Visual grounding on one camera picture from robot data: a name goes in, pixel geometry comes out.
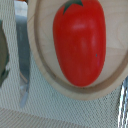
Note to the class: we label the grey teal-padded gripper finger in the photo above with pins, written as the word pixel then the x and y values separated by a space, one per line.
pixel 4 55

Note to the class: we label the red toy tomato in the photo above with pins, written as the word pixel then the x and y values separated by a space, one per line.
pixel 79 33

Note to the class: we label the round wooden plate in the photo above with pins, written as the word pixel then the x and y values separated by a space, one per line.
pixel 39 23

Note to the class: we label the knife with wooden handle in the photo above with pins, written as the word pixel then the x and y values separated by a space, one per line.
pixel 20 7

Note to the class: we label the fork with wooden handle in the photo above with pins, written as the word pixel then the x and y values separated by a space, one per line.
pixel 123 105

